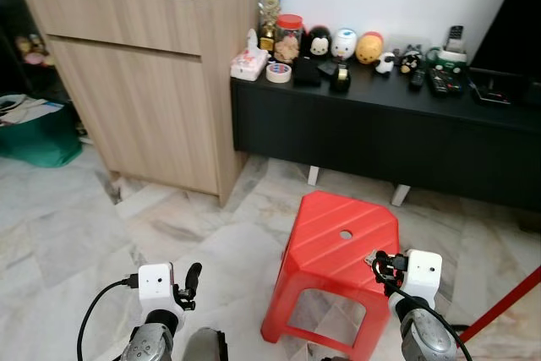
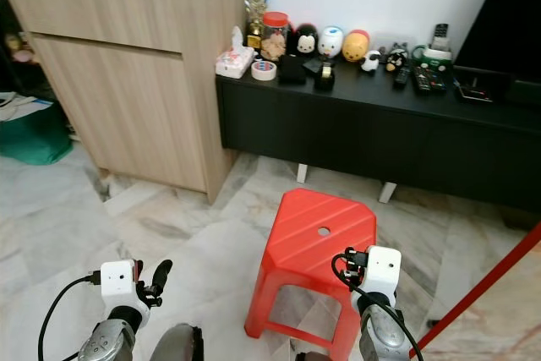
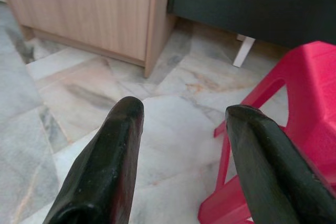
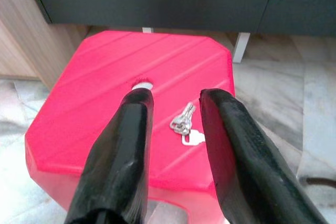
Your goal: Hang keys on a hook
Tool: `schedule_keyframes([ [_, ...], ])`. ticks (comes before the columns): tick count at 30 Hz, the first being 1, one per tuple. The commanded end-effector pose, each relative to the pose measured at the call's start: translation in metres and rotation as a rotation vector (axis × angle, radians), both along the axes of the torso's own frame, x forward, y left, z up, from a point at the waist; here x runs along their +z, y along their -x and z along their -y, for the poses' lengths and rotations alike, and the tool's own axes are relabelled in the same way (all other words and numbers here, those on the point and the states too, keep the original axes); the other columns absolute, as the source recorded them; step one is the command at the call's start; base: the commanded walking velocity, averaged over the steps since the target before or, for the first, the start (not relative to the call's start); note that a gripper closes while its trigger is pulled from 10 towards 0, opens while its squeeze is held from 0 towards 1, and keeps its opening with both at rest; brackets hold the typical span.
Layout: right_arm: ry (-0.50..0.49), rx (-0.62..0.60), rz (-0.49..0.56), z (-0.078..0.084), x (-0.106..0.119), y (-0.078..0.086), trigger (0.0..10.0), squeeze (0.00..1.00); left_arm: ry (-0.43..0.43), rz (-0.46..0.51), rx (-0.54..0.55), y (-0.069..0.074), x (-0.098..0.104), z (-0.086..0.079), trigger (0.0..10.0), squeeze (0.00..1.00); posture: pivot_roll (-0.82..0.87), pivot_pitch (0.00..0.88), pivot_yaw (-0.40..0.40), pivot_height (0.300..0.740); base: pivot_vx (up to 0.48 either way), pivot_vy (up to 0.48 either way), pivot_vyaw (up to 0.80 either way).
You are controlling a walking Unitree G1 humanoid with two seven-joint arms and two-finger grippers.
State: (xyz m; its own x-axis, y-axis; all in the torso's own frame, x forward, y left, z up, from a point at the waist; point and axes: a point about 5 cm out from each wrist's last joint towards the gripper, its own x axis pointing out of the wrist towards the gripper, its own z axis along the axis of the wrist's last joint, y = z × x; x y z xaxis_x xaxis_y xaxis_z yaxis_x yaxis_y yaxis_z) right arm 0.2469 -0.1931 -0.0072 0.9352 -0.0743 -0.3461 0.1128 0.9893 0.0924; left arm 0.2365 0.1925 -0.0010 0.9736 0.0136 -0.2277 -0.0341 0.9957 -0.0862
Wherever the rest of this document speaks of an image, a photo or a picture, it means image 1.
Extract white and blue toy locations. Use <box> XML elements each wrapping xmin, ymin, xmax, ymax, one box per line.
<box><xmin>331</xmin><ymin>28</ymin><xmax>358</xmax><ymax>62</ymax></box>

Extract black wallet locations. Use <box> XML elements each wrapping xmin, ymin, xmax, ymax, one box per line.
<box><xmin>292</xmin><ymin>57</ymin><xmax>322</xmax><ymax>87</ymax></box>

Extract black television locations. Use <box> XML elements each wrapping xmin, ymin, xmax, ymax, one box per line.
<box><xmin>472</xmin><ymin>0</ymin><xmax>541</xmax><ymax>85</ymax></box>

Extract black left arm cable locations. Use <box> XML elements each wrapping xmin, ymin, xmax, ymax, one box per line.
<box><xmin>77</xmin><ymin>274</ymin><xmax>140</xmax><ymax>361</ymax></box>

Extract red plastic stool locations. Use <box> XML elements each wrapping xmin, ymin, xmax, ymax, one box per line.
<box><xmin>260</xmin><ymin>191</ymin><xmax>400</xmax><ymax>355</ymax></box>

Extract white pink tissue box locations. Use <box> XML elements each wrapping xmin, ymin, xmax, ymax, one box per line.
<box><xmin>231</xmin><ymin>30</ymin><xmax>270</xmax><ymax>82</ymax></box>

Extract black and white toy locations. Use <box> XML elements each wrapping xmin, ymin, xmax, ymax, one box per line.
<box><xmin>303</xmin><ymin>26</ymin><xmax>332</xmax><ymax>59</ymax></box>

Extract black low tv console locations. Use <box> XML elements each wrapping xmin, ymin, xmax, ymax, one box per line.
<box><xmin>230</xmin><ymin>63</ymin><xmax>541</xmax><ymax>211</ymax></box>

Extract small gold trophy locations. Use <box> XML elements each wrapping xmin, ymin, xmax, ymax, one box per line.
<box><xmin>258</xmin><ymin>0</ymin><xmax>281</xmax><ymax>52</ymax></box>

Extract small white dog figurine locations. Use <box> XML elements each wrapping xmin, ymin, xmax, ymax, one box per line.
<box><xmin>376</xmin><ymin>51</ymin><xmax>396</xmax><ymax>74</ymax></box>

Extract white tape roll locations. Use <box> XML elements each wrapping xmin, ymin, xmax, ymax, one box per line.
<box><xmin>265</xmin><ymin>62</ymin><xmax>293</xmax><ymax>84</ymax></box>

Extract grey robot leg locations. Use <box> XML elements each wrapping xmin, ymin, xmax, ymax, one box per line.
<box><xmin>182</xmin><ymin>327</ymin><xmax>227</xmax><ymax>361</ymax></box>

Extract pink plush toy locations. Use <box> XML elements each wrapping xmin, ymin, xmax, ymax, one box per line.
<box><xmin>15</xmin><ymin>33</ymin><xmax>48</xmax><ymax>67</ymax></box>

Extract small black figurine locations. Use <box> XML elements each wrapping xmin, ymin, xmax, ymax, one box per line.
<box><xmin>397</xmin><ymin>44</ymin><xmax>424</xmax><ymax>74</ymax></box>

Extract yellow round toy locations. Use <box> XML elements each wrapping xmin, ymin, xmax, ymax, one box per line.
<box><xmin>355</xmin><ymin>31</ymin><xmax>385</xmax><ymax>64</ymax></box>

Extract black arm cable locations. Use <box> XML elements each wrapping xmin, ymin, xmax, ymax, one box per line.
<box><xmin>77</xmin><ymin>274</ymin><xmax>140</xmax><ymax>361</ymax></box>
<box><xmin>372</xmin><ymin>263</ymin><xmax>474</xmax><ymax>361</ymax></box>

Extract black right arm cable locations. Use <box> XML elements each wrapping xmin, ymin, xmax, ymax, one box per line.
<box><xmin>372</xmin><ymin>263</ymin><xmax>474</xmax><ymax>361</ymax></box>

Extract black tape dispenser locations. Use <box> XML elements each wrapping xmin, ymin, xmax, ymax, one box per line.
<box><xmin>330</xmin><ymin>63</ymin><xmax>352</xmax><ymax>93</ymax></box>

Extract black tray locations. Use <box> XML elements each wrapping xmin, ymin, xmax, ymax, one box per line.
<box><xmin>469</xmin><ymin>74</ymin><xmax>513</xmax><ymax>107</ymax></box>

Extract wide black remote control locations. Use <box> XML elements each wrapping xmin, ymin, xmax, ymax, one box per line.
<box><xmin>427</xmin><ymin>65</ymin><xmax>464</xmax><ymax>97</ymax></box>

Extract green bag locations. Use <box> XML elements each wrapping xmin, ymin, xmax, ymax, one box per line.
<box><xmin>0</xmin><ymin>95</ymin><xmax>84</xmax><ymax>168</ymax></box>

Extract clear jar red lid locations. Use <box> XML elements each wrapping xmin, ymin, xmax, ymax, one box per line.
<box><xmin>273</xmin><ymin>14</ymin><xmax>303</xmax><ymax>63</ymax></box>

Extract light wooden cabinet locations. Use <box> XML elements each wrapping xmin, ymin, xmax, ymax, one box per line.
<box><xmin>15</xmin><ymin>0</ymin><xmax>263</xmax><ymax>207</ymax></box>

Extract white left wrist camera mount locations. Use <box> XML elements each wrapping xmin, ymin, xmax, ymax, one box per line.
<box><xmin>137</xmin><ymin>263</ymin><xmax>177</xmax><ymax>308</ymax></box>

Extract cordless phone on base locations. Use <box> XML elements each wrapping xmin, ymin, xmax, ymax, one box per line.
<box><xmin>435</xmin><ymin>25</ymin><xmax>467</xmax><ymax>64</ymax></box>

